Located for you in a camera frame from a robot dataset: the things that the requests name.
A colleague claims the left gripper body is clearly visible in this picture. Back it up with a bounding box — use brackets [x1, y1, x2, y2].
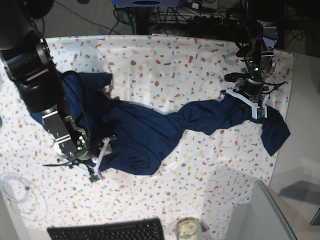
[235, 73, 265, 102]

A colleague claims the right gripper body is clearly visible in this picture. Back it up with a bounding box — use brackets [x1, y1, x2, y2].
[53, 133, 113, 165]

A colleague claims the navy blue t-shirt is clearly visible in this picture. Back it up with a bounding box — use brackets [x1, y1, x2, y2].
[29, 71, 291, 176]

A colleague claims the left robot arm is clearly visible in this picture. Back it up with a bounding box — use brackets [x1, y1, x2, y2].
[224, 0, 279, 106]

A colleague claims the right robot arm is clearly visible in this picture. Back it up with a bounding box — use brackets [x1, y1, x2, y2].
[0, 0, 99, 165]

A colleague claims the black computer keyboard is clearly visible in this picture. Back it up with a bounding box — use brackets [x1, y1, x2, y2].
[47, 218, 165, 240]

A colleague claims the terrazzo pattern table cover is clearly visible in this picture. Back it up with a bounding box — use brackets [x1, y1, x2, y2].
[0, 33, 294, 237]

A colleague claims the clear glass jar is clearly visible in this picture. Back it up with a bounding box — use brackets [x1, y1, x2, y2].
[175, 217, 202, 240]

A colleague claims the grey laptop computer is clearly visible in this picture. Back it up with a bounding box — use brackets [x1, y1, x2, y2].
[225, 180, 297, 240]

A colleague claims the blue box with oval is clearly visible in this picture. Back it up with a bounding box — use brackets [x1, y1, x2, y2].
[112, 0, 186, 8]

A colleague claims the coiled white cable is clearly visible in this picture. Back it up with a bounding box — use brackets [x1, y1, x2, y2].
[0, 172, 49, 222]

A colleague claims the black wire rack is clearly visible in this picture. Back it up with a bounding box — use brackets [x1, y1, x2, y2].
[149, 4, 232, 25]

